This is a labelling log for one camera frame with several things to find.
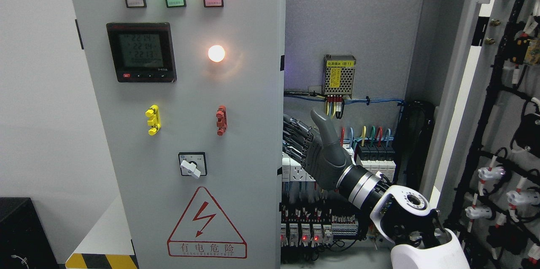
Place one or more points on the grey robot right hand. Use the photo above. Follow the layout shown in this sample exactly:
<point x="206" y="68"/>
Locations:
<point x="318" y="151"/>

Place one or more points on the grey cabinet door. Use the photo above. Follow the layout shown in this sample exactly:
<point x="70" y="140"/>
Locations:
<point x="477" y="61"/>
<point x="243" y="164"/>

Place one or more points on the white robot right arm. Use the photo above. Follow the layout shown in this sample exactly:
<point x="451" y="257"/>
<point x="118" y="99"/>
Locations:
<point x="404" y="217"/>

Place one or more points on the white socket breaker row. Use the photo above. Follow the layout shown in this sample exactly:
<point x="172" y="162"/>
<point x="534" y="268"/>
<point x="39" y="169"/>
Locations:
<point x="292" y="170"/>

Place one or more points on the black surge protector block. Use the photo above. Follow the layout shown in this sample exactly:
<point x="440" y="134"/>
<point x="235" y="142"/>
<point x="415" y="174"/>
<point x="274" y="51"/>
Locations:
<point x="377" y="160"/>

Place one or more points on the lower relay terminal row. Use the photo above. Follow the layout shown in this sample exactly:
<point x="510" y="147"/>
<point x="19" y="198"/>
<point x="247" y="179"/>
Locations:
<point x="307" y="226"/>

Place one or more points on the metal mesh power supply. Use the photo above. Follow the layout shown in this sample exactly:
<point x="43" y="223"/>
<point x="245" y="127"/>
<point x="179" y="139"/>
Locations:
<point x="339" y="71"/>

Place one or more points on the red terminal connector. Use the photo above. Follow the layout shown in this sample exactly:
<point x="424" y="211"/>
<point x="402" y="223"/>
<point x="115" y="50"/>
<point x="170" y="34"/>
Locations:
<point x="221" y="123"/>

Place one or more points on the red electric hazard sticker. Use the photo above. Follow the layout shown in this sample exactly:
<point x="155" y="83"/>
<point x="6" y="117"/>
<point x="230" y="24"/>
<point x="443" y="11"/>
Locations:
<point x="205" y="231"/>

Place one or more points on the white glowing indicator lamp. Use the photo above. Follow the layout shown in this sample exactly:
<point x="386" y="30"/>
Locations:
<point x="216" y="53"/>

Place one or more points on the yellow terminal connector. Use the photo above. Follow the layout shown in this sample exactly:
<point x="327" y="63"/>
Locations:
<point x="153" y="119"/>

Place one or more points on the black digital power meter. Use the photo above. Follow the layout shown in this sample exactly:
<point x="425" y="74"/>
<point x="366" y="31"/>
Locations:
<point x="142" y="52"/>

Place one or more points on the black box at left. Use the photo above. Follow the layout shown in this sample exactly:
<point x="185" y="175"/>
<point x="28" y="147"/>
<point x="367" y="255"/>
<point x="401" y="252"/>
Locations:
<point x="23" y="242"/>

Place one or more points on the white rotary selector switch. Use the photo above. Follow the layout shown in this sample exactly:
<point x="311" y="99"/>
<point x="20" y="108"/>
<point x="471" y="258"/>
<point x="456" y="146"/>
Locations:
<point x="193" y="164"/>

